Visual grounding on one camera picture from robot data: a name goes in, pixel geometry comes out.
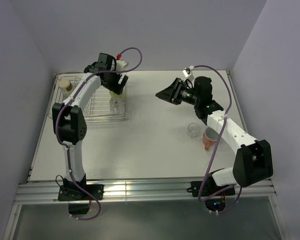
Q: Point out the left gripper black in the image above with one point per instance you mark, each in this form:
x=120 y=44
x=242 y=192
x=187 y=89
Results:
x=117 y=88

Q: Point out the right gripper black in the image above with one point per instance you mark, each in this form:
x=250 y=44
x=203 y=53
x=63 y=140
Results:
x=171 y=94

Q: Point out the pale yellow ceramic mug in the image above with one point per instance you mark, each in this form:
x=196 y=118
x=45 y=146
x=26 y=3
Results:
x=121 y=96

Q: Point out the large clear glass cup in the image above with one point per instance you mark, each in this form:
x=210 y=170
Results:
x=116 y=106

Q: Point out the small clear glass cup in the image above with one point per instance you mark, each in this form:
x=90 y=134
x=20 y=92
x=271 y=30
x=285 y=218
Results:
x=193 y=130

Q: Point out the orange ceramic mug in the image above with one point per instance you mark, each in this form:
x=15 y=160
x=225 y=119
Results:
x=209 y=138

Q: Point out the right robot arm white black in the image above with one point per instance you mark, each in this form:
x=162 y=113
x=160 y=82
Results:
x=253 y=158

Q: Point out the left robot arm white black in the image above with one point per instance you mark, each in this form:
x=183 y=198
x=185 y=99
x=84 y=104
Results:
x=69 y=124

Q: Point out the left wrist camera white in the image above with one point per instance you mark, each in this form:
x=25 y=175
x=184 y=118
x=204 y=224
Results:
x=120 y=64

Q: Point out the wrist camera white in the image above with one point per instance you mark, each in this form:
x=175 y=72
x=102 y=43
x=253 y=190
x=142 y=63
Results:
x=188 y=73
x=120 y=64

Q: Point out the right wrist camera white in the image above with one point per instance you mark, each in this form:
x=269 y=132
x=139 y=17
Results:
x=188 y=73

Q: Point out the wire dish rack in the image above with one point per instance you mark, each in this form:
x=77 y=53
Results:
x=97 y=109

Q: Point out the aluminium rail frame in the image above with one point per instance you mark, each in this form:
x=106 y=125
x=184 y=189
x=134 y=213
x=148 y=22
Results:
x=160 y=189

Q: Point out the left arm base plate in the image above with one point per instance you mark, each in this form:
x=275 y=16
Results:
x=90 y=191

